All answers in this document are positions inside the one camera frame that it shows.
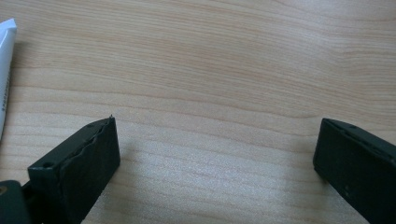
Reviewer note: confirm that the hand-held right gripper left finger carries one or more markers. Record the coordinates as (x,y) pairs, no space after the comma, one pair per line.
(77,168)

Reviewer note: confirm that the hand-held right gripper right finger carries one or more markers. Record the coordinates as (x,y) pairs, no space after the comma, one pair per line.
(358,168)

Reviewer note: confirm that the white box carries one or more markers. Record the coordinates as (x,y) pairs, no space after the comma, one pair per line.
(6,62)

